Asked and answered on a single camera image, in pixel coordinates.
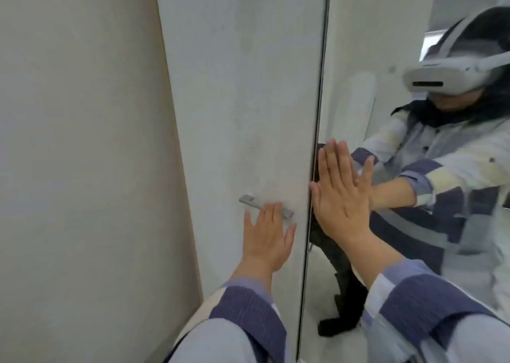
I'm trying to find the mirror cabinet door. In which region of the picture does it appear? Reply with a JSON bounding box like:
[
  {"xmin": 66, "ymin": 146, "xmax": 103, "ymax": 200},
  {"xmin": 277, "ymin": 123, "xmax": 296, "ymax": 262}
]
[{"xmin": 297, "ymin": 0, "xmax": 510, "ymax": 363}]

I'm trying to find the person's right forearm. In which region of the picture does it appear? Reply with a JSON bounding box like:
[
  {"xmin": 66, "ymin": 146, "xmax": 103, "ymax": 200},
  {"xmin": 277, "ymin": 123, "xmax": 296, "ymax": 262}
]
[{"xmin": 343, "ymin": 231, "xmax": 510, "ymax": 363}]

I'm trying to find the person's left hand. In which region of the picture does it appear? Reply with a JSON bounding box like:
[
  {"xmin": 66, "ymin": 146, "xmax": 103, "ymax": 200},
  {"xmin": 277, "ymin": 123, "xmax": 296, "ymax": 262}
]
[{"xmin": 242, "ymin": 202, "xmax": 298, "ymax": 274}]

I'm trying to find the white cabinet door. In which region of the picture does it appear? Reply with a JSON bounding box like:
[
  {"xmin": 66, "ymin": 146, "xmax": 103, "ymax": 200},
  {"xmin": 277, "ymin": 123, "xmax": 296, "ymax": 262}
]
[{"xmin": 153, "ymin": 0, "xmax": 332, "ymax": 363}]

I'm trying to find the person's right hand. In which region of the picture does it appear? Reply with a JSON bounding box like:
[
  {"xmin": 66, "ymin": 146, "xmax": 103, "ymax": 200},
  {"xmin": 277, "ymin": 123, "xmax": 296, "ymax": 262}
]
[{"xmin": 309, "ymin": 137, "xmax": 377, "ymax": 252}]

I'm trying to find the grey metal door handle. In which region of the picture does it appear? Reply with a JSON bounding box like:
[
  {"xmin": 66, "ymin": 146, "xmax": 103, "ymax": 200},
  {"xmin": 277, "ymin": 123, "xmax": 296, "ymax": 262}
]
[{"xmin": 238, "ymin": 194, "xmax": 295, "ymax": 220}]

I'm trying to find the person's left forearm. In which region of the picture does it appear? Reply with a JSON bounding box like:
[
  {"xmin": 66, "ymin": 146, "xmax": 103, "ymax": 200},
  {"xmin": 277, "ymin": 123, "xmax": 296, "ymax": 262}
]
[{"xmin": 165, "ymin": 255, "xmax": 288, "ymax": 363}]

